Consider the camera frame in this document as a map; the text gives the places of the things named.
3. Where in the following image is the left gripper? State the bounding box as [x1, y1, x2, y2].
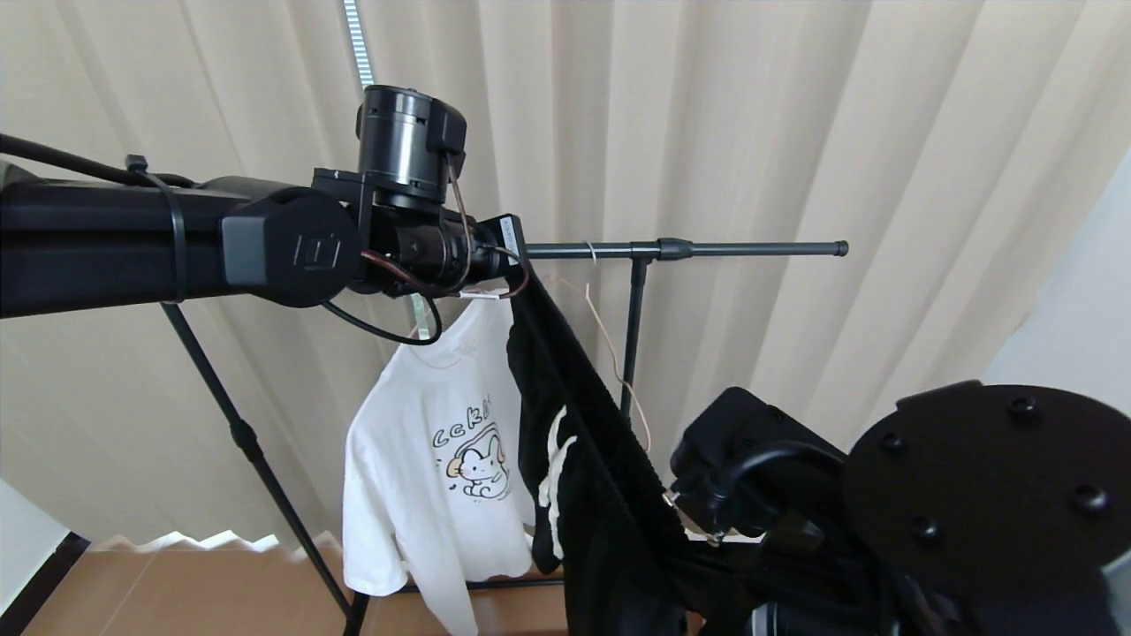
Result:
[389, 212, 531, 298]

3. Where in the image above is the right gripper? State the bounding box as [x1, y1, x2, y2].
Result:
[685, 537, 889, 636]

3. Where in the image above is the black garment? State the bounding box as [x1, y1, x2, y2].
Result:
[505, 261, 770, 636]

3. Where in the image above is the white garment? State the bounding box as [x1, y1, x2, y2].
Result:
[341, 295, 542, 636]

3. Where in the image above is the pink clothes hanger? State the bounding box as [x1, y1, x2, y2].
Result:
[551, 241, 654, 454]

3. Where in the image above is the black clothes rack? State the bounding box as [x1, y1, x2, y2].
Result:
[159, 238, 850, 636]

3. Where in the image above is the black cable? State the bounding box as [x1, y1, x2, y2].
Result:
[0, 132, 197, 190]
[707, 439, 849, 531]
[319, 294, 444, 346]

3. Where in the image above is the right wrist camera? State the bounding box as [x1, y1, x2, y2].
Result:
[668, 385, 851, 545]

